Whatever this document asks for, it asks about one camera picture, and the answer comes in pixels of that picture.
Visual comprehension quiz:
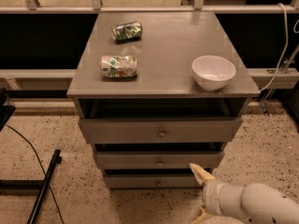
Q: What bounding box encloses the white bowl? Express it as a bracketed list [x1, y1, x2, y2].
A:
[192, 55, 236, 91]

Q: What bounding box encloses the grey drawer cabinet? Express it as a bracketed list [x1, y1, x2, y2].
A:
[67, 12, 259, 176]

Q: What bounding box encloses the black floor cable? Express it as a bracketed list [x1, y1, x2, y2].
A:
[4, 123, 65, 224]

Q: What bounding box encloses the grey bottom drawer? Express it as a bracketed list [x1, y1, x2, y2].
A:
[104, 174, 200, 189]

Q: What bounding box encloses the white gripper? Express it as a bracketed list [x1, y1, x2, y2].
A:
[190, 163, 247, 224]

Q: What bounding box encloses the grey middle drawer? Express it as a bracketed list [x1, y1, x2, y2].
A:
[93, 151, 224, 170]

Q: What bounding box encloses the grey drawer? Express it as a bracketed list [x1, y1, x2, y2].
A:
[104, 174, 200, 189]
[78, 118, 242, 144]
[93, 151, 224, 170]

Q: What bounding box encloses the white hanging cable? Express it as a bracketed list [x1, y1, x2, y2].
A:
[260, 2, 290, 92]

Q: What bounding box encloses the black device at left edge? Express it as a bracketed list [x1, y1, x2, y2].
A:
[0, 88, 16, 132]

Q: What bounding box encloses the black stand base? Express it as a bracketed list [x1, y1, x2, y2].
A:
[0, 149, 62, 224]

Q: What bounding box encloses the grey top drawer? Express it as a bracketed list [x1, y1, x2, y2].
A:
[78, 118, 242, 144]

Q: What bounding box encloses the white green crushed can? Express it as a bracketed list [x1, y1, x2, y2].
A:
[100, 55, 138, 78]

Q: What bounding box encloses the dark green crushed can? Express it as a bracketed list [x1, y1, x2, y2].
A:
[112, 21, 143, 42]

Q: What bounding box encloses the metal railing frame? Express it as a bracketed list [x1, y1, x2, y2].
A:
[0, 0, 299, 15]

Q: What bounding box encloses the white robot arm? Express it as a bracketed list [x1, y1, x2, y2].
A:
[190, 163, 299, 224]

